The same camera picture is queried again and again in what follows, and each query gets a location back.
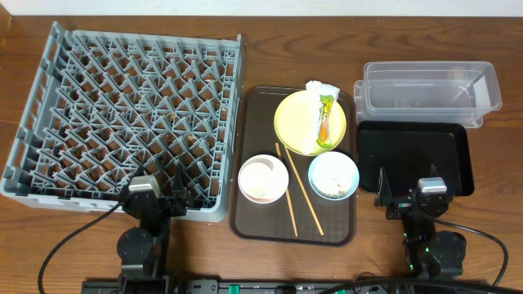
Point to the right bamboo chopstick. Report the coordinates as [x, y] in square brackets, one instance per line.
[305, 194]

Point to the bamboo chopstick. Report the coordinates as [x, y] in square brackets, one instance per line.
[305, 194]
[288, 197]

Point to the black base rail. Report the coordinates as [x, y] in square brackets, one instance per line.
[366, 286]

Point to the light blue bowl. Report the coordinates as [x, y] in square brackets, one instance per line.
[333, 176]

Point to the green orange snack wrapper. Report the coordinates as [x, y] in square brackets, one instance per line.
[323, 136]

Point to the yellow round plate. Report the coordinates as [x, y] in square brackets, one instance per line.
[292, 123]

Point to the pink white bowl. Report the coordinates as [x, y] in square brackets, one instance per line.
[263, 179]

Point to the grey plastic dishwasher rack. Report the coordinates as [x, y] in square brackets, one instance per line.
[103, 104]

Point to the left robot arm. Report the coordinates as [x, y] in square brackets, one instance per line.
[143, 249]

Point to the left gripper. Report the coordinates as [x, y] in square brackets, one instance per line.
[162, 206]

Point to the black rectangular tray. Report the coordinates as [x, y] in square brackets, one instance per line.
[408, 149]

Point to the brown serving tray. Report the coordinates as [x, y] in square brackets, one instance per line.
[272, 222]

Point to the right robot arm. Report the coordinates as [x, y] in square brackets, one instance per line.
[429, 252]

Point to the left bamboo chopstick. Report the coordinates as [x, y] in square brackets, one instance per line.
[288, 197]

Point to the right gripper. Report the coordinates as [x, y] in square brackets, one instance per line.
[400, 206]

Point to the clear plastic waste bin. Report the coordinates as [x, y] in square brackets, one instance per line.
[461, 92]

